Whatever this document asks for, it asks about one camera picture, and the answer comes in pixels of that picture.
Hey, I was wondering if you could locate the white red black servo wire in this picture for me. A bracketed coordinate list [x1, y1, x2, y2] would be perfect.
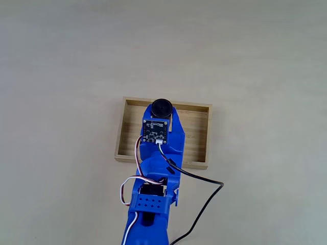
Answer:
[120, 135, 169, 207]
[123, 211, 140, 245]

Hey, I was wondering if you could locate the black plastic cylinder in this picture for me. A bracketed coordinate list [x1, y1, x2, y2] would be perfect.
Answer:
[150, 97, 174, 120]

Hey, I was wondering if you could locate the shallow wooden box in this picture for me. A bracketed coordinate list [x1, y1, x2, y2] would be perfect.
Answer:
[114, 96, 213, 171]

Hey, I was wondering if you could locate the blue camera circuit board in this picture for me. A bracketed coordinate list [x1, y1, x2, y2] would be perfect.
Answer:
[142, 118, 170, 145]

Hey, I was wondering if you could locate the black camera cable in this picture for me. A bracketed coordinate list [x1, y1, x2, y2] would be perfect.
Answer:
[157, 142, 225, 245]

